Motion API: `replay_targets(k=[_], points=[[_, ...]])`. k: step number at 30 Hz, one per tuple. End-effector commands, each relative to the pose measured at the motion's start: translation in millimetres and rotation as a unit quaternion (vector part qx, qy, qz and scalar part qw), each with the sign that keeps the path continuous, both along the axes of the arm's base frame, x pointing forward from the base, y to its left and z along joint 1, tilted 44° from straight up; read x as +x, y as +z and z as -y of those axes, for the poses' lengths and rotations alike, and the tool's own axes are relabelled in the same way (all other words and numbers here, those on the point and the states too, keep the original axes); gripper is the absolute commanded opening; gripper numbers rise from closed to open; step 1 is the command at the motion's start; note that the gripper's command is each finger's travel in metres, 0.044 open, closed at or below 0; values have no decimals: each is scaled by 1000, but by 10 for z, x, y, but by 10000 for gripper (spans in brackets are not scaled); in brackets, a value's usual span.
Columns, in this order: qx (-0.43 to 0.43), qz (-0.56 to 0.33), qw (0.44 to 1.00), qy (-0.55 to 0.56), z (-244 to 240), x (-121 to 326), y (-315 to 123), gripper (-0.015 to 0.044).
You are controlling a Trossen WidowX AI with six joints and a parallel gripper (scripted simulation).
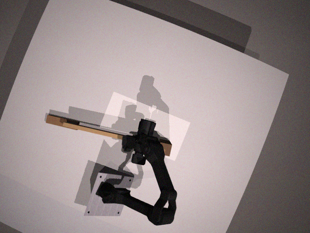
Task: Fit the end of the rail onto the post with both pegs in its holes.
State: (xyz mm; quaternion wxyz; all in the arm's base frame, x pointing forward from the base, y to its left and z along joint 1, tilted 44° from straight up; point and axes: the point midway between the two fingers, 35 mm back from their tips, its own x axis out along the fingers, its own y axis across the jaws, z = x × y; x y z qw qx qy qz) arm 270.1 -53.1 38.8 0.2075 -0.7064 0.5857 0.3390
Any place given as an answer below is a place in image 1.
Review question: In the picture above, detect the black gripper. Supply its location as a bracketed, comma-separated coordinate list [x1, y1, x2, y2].
[131, 134, 146, 165]

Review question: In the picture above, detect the long brown wooden rail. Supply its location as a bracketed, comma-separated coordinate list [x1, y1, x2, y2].
[63, 122, 124, 140]

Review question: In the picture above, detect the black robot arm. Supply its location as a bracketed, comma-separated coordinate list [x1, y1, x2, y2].
[96, 119, 177, 226]

